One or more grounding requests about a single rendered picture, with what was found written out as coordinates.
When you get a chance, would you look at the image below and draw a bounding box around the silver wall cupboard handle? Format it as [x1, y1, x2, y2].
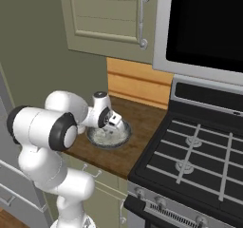
[137, 0, 152, 51]

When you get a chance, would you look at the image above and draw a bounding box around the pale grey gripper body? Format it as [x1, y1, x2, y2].
[102, 123, 122, 140]

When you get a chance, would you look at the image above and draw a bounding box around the olive wall cupboard door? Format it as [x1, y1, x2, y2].
[58, 0, 159, 65]

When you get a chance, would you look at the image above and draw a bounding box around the silver base cupboard handle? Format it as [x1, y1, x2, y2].
[118, 198, 128, 225]

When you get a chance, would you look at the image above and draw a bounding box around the grey fridge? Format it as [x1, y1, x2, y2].
[0, 64, 54, 228]

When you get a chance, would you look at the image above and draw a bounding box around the black silver stove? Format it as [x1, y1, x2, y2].
[123, 74, 243, 228]

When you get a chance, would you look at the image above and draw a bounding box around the silver black microwave oven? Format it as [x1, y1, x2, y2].
[152, 0, 243, 87]

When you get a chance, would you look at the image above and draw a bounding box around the grey fridge drawer handle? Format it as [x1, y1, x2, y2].
[0, 194, 17, 208]

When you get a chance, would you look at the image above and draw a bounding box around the silver stove knob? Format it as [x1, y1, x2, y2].
[195, 215, 209, 228]
[155, 197, 168, 210]
[134, 187, 146, 200]

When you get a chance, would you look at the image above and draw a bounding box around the silver drawer handle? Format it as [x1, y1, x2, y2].
[81, 163, 103, 180]

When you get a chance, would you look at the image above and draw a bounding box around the olive base cupboard door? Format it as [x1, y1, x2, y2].
[83, 180, 129, 228]

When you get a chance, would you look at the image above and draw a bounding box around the grey bowl of ice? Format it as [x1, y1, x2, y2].
[85, 119, 133, 150]

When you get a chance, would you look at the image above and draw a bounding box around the olive drawer front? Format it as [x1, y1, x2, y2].
[61, 151, 129, 193]

